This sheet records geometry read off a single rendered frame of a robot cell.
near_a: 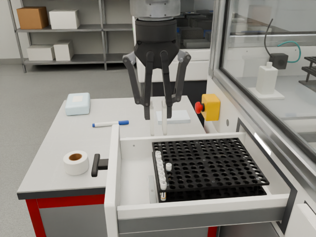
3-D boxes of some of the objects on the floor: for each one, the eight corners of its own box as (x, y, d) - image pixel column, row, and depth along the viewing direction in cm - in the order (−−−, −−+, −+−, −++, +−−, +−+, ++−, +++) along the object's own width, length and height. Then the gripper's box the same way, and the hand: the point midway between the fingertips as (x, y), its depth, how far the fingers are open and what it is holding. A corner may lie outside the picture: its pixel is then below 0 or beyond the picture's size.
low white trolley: (61, 341, 107) (16, 192, 73) (83, 218, 162) (64, 99, 128) (207, 324, 112) (229, 177, 78) (181, 210, 167) (186, 95, 133)
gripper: (112, 21, 45) (123, 144, 56) (201, 18, 46) (195, 138, 57) (114, 16, 52) (123, 126, 63) (193, 13, 53) (188, 122, 64)
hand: (158, 118), depth 58 cm, fingers closed
